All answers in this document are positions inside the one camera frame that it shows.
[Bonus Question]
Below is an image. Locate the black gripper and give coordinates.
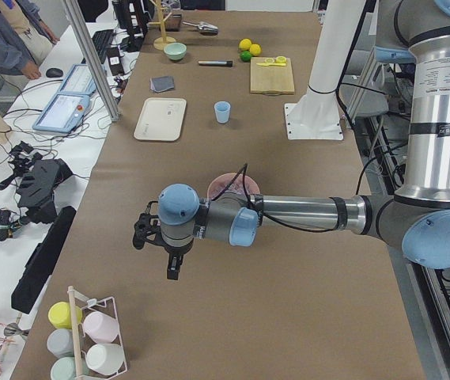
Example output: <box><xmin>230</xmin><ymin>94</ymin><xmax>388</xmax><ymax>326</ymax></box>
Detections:
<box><xmin>132</xmin><ymin>200</ymin><xmax>193</xmax><ymax>280</ymax></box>

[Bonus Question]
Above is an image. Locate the clear ice cubes pile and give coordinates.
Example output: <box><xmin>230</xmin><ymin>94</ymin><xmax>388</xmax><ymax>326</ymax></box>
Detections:
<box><xmin>214</xmin><ymin>177</ymin><xmax>259</xmax><ymax>196</ymax></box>

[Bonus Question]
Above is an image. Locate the pink cup in rack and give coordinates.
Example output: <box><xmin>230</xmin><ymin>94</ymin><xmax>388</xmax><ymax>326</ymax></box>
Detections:
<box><xmin>82</xmin><ymin>311</ymin><xmax>119</xmax><ymax>344</ymax></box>

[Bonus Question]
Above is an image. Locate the white cup rack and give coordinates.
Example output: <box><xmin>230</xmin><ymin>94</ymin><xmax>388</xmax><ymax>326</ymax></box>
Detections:
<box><xmin>67</xmin><ymin>286</ymin><xmax>129</xmax><ymax>379</ymax></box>

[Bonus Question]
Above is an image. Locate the white cup in rack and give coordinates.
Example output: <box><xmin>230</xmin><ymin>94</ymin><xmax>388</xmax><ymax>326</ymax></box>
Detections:
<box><xmin>85</xmin><ymin>343</ymin><xmax>124</xmax><ymax>375</ymax></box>

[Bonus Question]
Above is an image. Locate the yellow cup in rack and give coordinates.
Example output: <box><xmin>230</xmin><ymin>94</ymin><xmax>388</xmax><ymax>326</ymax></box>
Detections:
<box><xmin>47</xmin><ymin>302</ymin><xmax>72</xmax><ymax>329</ymax></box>

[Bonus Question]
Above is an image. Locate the grey cup in rack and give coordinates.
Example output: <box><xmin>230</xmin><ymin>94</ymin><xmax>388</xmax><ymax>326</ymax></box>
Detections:
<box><xmin>47</xmin><ymin>329</ymin><xmax>74</xmax><ymax>359</ymax></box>

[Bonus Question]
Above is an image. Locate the pale green cup in rack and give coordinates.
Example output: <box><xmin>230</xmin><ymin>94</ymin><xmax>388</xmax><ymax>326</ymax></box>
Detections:
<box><xmin>50</xmin><ymin>357</ymin><xmax>77</xmax><ymax>380</ymax></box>

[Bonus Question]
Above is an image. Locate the light blue plastic cup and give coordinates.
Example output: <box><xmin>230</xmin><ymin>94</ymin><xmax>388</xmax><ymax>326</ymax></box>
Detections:
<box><xmin>214</xmin><ymin>101</ymin><xmax>231</xmax><ymax>124</ymax></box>

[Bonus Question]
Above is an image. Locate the wooden cup tree stand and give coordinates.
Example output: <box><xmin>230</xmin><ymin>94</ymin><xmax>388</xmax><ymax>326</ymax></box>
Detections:
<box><xmin>150</xmin><ymin>0</ymin><xmax>176</xmax><ymax>51</ymax></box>

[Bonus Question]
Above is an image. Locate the steel ice scoop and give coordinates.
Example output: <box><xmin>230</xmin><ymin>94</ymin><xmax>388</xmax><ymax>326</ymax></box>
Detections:
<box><xmin>182</xmin><ymin>21</ymin><xmax>219</xmax><ymax>36</ymax></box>

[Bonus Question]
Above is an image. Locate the pink bowl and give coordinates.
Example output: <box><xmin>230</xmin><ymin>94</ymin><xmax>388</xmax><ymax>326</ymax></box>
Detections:
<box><xmin>207</xmin><ymin>173</ymin><xmax>260</xmax><ymax>199</ymax></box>

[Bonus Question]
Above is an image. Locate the black speaker bar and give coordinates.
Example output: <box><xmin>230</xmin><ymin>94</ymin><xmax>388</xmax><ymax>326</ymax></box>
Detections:
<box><xmin>11</xmin><ymin>206</ymin><xmax>76</xmax><ymax>314</ymax></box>

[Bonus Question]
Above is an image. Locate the cream rabbit serving tray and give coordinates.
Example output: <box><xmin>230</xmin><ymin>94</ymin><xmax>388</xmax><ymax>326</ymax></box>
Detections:
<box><xmin>134</xmin><ymin>97</ymin><xmax>187</xmax><ymax>142</ymax></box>

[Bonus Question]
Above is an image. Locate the grey folded cloth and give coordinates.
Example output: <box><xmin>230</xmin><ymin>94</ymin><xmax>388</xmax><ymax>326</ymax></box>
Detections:
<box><xmin>149</xmin><ymin>76</ymin><xmax>175</xmax><ymax>93</ymax></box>

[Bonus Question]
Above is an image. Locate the teach pendant lower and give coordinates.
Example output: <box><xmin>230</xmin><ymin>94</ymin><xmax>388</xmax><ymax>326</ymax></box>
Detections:
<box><xmin>32</xmin><ymin>93</ymin><xmax>90</xmax><ymax>134</ymax></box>

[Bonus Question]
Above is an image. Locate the teach pendant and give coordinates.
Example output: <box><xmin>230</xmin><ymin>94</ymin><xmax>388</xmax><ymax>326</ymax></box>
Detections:
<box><xmin>32</xmin><ymin>93</ymin><xmax>90</xmax><ymax>134</ymax></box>
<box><xmin>59</xmin><ymin>64</ymin><xmax>96</xmax><ymax>95</ymax></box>

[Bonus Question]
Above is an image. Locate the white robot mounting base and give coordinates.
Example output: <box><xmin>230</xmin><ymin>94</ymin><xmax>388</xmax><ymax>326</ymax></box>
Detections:
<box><xmin>285</xmin><ymin>0</ymin><xmax>375</xmax><ymax>141</ymax></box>

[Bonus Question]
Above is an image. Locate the teach pendant upper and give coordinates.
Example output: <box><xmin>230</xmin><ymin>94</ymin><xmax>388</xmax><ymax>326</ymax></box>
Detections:
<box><xmin>59</xmin><ymin>64</ymin><xmax>96</xmax><ymax>95</ymax></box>

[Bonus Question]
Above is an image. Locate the wooden cutting board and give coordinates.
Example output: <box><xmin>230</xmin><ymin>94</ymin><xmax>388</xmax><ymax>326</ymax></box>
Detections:
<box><xmin>250</xmin><ymin>57</ymin><xmax>295</xmax><ymax>95</ymax></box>

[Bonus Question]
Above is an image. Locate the mint green bowl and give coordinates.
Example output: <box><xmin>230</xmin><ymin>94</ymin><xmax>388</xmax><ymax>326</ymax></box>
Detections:
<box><xmin>164</xmin><ymin>42</ymin><xmax>187</xmax><ymax>62</ymax></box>

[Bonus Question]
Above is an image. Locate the green lime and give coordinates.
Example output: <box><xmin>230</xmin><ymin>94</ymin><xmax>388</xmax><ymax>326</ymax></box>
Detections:
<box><xmin>240</xmin><ymin>51</ymin><xmax>252</xmax><ymax>63</ymax></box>

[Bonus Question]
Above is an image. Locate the black computer mouse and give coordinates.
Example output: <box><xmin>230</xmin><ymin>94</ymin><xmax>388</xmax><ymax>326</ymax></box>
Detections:
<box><xmin>45</xmin><ymin>67</ymin><xmax>64</xmax><ymax>78</ymax></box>

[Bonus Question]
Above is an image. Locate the yellow lemon near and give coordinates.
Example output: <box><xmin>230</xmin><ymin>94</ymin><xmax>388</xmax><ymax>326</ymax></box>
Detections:
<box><xmin>248</xmin><ymin>44</ymin><xmax>262</xmax><ymax>56</ymax></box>

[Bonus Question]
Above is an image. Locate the yellow lemon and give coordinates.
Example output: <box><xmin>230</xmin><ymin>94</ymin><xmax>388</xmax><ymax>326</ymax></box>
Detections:
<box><xmin>248</xmin><ymin>44</ymin><xmax>262</xmax><ymax>56</ymax></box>
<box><xmin>239</xmin><ymin>38</ymin><xmax>252</xmax><ymax>51</ymax></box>

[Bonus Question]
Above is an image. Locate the yellow lemon far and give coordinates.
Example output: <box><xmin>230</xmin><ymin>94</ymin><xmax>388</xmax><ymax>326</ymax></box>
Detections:
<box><xmin>239</xmin><ymin>38</ymin><xmax>252</xmax><ymax>51</ymax></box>

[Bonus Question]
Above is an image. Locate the black keyboard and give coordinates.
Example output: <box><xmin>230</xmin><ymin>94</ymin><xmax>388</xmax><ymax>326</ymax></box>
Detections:
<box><xmin>92</xmin><ymin>29</ymin><xmax>115</xmax><ymax>55</ymax></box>

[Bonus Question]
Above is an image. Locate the black monitor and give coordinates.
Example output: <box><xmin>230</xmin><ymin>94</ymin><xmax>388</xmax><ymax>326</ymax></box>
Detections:
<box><xmin>112</xmin><ymin>0</ymin><xmax>149</xmax><ymax>37</ymax></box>

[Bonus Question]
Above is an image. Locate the standing person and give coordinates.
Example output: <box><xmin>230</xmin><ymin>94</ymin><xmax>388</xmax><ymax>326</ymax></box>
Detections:
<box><xmin>0</xmin><ymin>1</ymin><xmax>59</xmax><ymax>79</ymax></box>

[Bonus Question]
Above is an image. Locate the aluminium frame post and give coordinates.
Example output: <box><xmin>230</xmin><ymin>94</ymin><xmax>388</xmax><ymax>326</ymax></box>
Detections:
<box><xmin>62</xmin><ymin>0</ymin><xmax>119</xmax><ymax>122</ymax></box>

